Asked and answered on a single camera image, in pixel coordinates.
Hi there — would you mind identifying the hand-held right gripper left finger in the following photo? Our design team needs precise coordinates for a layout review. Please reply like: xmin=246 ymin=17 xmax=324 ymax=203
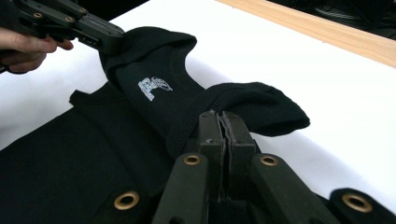
xmin=197 ymin=111 xmax=226 ymax=199

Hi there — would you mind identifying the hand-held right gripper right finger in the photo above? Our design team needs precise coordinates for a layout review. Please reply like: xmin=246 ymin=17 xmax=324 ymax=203
xmin=222 ymin=110 xmax=257 ymax=199

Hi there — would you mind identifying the black tank top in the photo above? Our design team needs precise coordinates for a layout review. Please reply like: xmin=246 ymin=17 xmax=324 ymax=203
xmin=0 ymin=26 xmax=311 ymax=224

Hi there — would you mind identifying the white table cover sheet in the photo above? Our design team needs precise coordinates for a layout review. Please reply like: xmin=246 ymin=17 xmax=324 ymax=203
xmin=0 ymin=0 xmax=396 ymax=216

